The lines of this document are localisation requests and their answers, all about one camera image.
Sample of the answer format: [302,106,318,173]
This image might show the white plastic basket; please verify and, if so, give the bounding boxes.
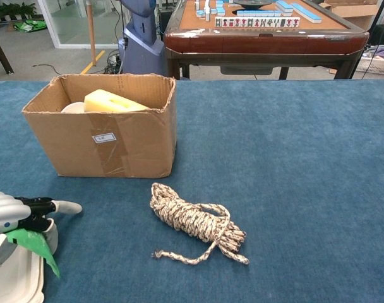
[357,44,384,75]

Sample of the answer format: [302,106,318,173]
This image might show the wooden pole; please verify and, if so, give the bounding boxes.
[86,0,97,67]

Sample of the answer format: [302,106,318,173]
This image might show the yellow sponge block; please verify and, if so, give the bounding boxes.
[83,89,150,113]

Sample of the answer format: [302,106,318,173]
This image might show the face-up mahjong tile row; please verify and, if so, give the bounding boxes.
[214,17,301,28]

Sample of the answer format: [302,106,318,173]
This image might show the brown cardboard box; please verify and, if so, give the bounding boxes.
[21,73,177,179]

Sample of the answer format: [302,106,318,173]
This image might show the beige braided rope bundle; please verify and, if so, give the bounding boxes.
[149,182,250,266]

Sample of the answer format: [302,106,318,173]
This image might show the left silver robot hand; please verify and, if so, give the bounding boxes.
[0,191,83,269]

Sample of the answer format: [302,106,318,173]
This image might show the green foil packet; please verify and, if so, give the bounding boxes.
[4,227,61,278]

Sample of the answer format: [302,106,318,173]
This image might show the white framed glass partition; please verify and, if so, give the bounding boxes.
[37,0,123,50]

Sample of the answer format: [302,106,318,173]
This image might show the brown mahjong table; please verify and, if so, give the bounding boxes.
[163,0,369,81]

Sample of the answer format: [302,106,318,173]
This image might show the potted green plants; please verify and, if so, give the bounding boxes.
[0,2,38,23]

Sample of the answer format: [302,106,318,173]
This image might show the green snack packet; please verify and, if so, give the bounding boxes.
[13,19,48,33]

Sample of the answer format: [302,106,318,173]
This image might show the blue felt table mat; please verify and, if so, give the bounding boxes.
[0,79,384,303]

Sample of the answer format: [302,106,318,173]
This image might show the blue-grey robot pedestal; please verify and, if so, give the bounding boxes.
[117,0,166,76]

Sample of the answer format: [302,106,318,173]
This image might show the white paper cup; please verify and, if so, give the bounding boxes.
[61,101,85,114]

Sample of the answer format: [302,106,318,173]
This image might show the black mahjong table centre dish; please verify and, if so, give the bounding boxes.
[232,0,273,8]

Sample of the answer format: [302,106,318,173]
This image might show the black table leg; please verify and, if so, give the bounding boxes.
[0,28,15,75]

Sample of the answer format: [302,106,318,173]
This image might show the open cardboard box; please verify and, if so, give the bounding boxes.
[318,0,384,29]

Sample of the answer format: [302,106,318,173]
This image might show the blue-backed mahjong tile wall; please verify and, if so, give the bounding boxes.
[291,2,323,23]
[236,9,282,18]

